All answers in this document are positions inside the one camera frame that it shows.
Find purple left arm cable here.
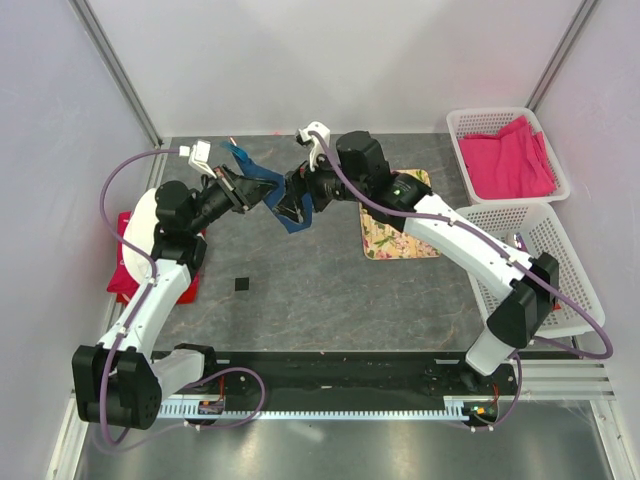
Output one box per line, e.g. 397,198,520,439
98,148,266,454

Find small black square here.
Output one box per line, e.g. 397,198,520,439
234,277,250,291

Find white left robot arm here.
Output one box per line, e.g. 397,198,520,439
71,165,278,430

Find red folded cloth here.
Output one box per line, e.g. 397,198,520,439
107,211,202,305

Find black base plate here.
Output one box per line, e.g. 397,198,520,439
149,350,519,414

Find blue metallic fork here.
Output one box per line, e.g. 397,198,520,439
220,141,250,163

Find pink cloth napkins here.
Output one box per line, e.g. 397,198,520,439
458,116,556,200

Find white cloth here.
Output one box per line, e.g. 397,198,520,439
122,188,159,283

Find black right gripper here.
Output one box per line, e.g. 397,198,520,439
273,142,367,225

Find slotted cable duct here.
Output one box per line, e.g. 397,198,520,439
158,397,498,421

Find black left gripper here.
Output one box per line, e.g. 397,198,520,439
187,164,277,235

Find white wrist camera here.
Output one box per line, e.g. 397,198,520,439
295,121,330,172
178,140,215,177

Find upper white plastic basket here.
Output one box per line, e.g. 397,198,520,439
446,107,570,204

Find blue paper napkin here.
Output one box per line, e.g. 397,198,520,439
233,153,313,234

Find floral placemat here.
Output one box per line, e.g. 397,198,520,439
358,168,442,261

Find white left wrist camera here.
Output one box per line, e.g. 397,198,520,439
178,140,215,177

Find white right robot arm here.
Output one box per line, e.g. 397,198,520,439
274,123,559,394

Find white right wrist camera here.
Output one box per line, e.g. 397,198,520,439
295,121,330,172

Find lower white plastic basket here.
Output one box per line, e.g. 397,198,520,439
457,202,605,339

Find white plastic basket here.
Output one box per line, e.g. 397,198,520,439
446,107,570,204
457,202,605,339

